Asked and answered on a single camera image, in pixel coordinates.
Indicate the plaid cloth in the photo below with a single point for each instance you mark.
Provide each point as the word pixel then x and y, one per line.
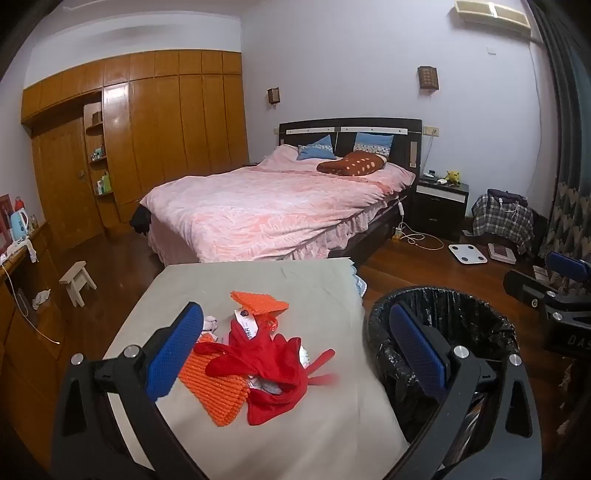
pixel 501 221

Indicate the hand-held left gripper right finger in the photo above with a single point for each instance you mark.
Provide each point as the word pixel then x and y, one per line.
pixel 418 350

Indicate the white bathroom scale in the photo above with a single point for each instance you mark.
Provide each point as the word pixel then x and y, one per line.
pixel 467 254

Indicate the black cloth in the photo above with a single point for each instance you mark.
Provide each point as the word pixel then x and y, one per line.
pixel 141 219

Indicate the red picture frame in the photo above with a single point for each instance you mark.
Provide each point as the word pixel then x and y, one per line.
pixel 4 217

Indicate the brown dotted pillow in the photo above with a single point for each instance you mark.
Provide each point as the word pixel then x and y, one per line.
pixel 353 164

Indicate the green box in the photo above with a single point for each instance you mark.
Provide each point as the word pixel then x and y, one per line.
pixel 104 184

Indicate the bed with pink cover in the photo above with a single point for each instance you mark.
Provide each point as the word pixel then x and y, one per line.
pixel 406 143

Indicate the white wooden stool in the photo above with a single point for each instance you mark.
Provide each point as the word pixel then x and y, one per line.
pixel 76 277

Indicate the white crumpled cloth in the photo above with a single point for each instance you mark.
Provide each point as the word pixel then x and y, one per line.
pixel 41 297

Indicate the white wall socket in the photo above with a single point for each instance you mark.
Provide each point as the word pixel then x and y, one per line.
pixel 431 131

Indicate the wooden sideboard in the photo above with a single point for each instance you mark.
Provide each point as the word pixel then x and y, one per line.
pixel 27 369

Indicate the patterned curtain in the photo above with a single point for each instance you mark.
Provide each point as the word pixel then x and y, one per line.
pixel 568 138

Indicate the beige tablecloth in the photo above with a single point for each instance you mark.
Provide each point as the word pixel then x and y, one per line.
pixel 277 277

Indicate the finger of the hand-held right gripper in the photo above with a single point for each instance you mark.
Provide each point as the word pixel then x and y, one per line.
pixel 569 266
pixel 526 287

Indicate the dark hooded garment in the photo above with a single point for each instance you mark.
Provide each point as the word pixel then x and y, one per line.
pixel 505 197

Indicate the blue pillow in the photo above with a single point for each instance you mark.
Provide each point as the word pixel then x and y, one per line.
pixel 316 148
pixel 374 143

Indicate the orange knitted cloth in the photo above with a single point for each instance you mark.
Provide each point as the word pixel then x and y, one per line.
pixel 217 387
pixel 258 302

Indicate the black lined trash bin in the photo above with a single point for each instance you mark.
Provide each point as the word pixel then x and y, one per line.
pixel 461 314

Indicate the dark nightstand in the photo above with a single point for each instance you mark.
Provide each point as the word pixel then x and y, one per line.
pixel 438 207

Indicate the red garment with tag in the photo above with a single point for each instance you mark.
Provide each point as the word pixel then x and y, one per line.
pixel 258 360

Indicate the white hanging cloth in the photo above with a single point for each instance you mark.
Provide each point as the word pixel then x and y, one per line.
pixel 31 249

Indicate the yellow plush toy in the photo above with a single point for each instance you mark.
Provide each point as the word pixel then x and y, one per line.
pixel 452 177

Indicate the red bottle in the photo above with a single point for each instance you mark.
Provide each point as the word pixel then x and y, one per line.
pixel 18 203

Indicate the pink duvet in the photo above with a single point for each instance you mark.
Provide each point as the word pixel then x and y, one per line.
pixel 258 203

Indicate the beige air conditioner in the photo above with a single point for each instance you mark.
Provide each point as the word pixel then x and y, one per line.
pixel 491 11

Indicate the light blue kettle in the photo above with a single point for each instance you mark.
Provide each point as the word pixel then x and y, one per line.
pixel 19 225

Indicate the wooden wall lamp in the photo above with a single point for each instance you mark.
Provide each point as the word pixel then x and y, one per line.
pixel 428 77
pixel 273 96

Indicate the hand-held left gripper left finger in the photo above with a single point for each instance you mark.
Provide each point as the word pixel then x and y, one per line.
pixel 175 350

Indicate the blue white patterned cloth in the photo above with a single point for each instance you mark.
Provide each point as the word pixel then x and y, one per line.
pixel 360 282

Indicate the wooden wardrobe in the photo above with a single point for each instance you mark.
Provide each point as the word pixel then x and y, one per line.
pixel 175 129

